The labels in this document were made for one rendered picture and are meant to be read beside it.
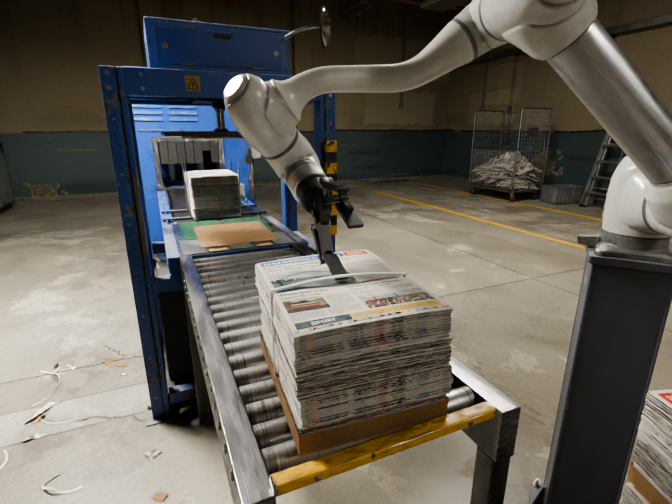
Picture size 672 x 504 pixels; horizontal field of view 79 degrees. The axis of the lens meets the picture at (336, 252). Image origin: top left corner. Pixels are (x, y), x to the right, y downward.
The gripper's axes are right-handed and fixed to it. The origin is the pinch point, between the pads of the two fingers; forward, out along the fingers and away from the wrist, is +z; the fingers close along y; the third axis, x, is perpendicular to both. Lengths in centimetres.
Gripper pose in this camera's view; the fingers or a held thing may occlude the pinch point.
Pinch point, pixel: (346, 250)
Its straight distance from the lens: 78.3
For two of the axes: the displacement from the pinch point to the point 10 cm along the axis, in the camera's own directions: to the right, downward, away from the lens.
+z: 3.6, 6.7, -6.5
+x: -9.1, 1.2, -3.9
